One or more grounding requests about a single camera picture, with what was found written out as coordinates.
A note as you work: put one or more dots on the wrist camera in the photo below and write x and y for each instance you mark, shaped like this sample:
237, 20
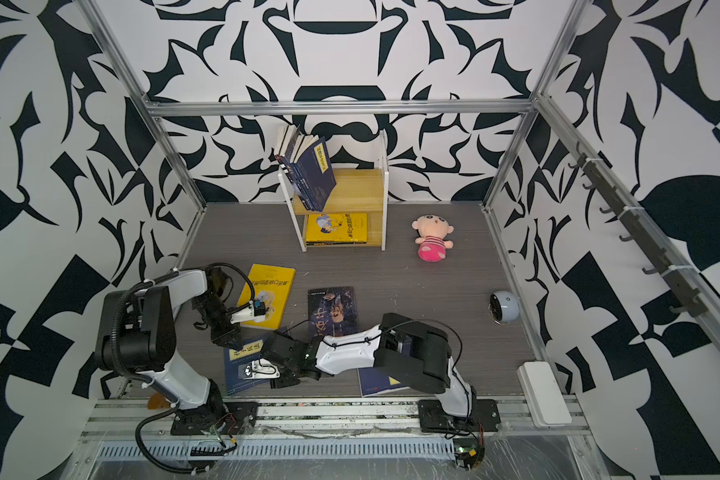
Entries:
259, 369
254, 311

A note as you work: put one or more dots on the yellow cartoon book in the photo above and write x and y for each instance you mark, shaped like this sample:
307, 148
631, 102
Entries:
336, 229
273, 285

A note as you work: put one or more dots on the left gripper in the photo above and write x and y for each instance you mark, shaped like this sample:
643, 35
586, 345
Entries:
221, 338

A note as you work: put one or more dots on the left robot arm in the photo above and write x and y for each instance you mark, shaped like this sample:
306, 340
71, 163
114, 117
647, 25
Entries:
137, 340

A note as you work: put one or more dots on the grey hook rail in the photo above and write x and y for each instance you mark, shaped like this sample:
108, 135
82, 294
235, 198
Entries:
674, 272

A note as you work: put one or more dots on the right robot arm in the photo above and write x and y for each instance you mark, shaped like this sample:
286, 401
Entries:
410, 351

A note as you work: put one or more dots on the brown white plush toy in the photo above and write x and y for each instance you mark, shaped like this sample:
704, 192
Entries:
158, 402

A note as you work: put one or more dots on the purple book lower centre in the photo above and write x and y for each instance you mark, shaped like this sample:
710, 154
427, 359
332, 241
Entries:
332, 312

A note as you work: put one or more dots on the wooden white-framed bookshelf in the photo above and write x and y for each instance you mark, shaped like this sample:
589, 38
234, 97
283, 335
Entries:
357, 191

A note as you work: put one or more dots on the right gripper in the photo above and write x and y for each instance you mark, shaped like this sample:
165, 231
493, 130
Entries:
283, 381

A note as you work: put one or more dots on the purple book orange calligraphy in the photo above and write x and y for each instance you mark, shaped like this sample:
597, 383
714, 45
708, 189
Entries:
286, 160

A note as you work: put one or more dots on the white round speaker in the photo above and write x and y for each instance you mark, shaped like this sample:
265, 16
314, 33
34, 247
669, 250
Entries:
504, 307

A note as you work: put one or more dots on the navy book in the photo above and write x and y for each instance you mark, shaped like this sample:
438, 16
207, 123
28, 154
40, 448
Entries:
299, 180
234, 359
314, 160
373, 383

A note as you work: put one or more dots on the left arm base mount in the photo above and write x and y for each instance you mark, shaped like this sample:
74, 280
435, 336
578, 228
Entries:
232, 419

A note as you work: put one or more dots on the white box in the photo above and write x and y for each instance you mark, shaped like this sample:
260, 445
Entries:
543, 396

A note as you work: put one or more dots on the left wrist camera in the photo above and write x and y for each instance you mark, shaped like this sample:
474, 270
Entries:
254, 311

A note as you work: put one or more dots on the white slotted cable duct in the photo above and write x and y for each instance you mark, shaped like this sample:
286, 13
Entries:
435, 448

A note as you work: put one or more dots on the pink plush doll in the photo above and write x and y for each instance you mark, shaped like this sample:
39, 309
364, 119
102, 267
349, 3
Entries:
432, 239

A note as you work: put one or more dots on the aluminium frame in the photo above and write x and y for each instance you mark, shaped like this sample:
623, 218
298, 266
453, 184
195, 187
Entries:
538, 104

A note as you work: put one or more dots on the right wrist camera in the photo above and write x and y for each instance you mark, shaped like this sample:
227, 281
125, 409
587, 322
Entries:
259, 369

